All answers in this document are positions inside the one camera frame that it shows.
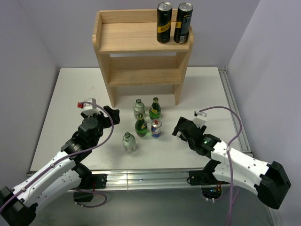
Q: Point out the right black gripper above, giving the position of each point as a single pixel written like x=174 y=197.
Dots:
x=176 y=129

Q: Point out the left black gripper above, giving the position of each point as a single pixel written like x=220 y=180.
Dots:
x=108 y=121

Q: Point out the red blue silver can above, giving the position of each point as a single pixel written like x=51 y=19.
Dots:
x=156 y=128

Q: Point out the clear glass bottle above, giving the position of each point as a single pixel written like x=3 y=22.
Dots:
x=129 y=142
x=138 y=108

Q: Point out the green glass bottle front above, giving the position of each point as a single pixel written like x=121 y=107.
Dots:
x=141 y=125

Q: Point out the green glass bottle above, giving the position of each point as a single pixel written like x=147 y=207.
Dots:
x=155 y=109
x=141 y=125

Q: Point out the clear glass bottle front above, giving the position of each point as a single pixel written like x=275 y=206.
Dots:
x=129 y=142

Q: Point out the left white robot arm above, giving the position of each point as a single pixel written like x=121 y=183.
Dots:
x=18 y=205

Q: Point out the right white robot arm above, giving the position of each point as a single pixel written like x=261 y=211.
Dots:
x=268 y=181

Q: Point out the wooden two-tier shelf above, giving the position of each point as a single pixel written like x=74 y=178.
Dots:
x=128 y=52

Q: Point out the green glass bottle rear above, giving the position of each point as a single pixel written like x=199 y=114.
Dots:
x=155 y=109

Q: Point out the black can yellow label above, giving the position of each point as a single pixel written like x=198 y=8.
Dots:
x=183 y=20

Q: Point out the black can yellow band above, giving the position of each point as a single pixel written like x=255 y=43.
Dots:
x=164 y=17

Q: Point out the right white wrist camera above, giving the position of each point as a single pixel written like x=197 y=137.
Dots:
x=200 y=118

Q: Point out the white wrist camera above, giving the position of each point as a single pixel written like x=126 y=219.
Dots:
x=88 y=109
x=200 y=118

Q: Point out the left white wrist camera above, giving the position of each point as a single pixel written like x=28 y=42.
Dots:
x=88 y=109

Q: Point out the aluminium front rail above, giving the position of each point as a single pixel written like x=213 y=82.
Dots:
x=139 y=179

